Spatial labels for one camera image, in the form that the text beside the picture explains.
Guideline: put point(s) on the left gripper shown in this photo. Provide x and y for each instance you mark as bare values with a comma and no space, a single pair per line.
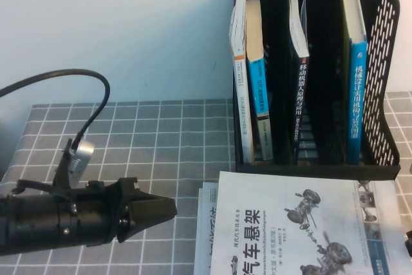
93,214

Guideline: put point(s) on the white car suspension book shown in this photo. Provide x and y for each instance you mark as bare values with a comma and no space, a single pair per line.
257,191

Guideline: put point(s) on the white intelligent systems book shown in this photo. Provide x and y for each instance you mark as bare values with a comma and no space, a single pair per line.
206,223

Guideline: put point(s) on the white book orange-striped spine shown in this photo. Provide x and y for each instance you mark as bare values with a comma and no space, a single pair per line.
241,94

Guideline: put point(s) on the blue-spine book yellowed pages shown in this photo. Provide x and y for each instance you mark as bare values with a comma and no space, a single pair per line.
257,78

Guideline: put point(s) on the black mesh book stand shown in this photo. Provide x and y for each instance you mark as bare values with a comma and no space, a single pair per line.
322,171

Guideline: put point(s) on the dark navy robotics book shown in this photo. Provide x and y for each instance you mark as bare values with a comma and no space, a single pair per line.
301,101

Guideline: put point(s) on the blue hardcover mechanism book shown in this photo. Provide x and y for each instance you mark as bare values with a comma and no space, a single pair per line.
356,110

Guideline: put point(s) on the grey checked tablecloth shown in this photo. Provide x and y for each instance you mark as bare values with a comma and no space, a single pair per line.
145,146

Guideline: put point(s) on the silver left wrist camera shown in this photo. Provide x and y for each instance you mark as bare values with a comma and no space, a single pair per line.
82,156

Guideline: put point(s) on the black left camera bracket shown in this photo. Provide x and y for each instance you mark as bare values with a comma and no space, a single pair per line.
62,172

